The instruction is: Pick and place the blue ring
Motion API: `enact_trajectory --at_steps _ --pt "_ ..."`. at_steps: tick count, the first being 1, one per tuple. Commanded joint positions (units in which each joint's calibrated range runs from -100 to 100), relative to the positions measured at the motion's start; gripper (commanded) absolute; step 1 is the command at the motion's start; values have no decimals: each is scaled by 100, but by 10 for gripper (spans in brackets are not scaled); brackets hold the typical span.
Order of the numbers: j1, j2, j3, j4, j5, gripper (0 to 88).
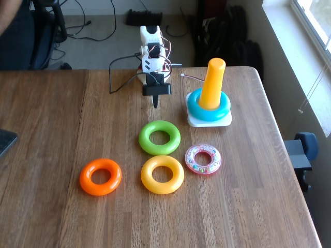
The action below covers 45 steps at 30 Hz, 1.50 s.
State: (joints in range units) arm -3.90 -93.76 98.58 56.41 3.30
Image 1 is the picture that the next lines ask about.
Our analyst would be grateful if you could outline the clear red rattle ring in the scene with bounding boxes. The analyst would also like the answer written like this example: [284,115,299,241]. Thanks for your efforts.
[185,144,222,176]

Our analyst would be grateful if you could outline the blue plastic ring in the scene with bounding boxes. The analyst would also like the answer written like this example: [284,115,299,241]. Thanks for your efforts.
[187,87,231,122]

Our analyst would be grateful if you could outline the dark flat device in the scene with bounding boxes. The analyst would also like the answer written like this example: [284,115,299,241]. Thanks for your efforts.
[0,129,19,158]

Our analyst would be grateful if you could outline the long black floor cable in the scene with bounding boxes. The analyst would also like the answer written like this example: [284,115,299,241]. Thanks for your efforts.
[66,0,117,42]

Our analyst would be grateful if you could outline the black camera box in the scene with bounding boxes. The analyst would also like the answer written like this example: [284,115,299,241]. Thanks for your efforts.
[141,83,172,96]

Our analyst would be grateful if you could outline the black power strip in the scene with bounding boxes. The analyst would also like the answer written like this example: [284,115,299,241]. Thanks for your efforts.
[125,9,163,26]

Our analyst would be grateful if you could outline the person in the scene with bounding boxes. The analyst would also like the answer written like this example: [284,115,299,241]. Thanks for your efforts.
[0,0,34,70]

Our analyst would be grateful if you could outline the green plastic ring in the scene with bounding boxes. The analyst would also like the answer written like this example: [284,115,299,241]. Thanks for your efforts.
[138,120,182,156]

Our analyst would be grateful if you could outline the yellow plastic ring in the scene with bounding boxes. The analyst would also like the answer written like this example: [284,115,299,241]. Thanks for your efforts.
[140,154,185,195]

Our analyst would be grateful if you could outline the black camera cable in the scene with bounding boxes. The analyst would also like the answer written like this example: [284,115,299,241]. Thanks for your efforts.
[109,53,148,95]

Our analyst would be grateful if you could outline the red white connector wire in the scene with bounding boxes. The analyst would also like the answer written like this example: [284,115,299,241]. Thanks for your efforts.
[180,73,206,83]

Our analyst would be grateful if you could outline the yellow cone white base stacker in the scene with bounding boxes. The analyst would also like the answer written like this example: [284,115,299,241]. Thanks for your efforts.
[186,57,233,128]

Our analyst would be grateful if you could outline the black office chair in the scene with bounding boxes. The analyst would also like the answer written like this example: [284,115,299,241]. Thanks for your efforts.
[27,0,68,70]

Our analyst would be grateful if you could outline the looped black floor cable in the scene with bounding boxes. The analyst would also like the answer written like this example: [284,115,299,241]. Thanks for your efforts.
[165,22,189,37]

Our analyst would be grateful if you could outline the orange plastic ring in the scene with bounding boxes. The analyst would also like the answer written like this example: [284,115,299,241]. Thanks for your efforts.
[79,158,123,196]

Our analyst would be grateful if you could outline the black backpack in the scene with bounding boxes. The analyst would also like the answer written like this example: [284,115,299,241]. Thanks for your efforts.
[193,5,263,77]

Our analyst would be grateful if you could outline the white blind cord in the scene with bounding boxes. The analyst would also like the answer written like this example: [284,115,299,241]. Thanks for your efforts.
[297,56,331,114]

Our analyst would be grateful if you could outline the white window frame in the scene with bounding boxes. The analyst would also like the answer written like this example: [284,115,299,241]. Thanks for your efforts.
[262,0,331,136]

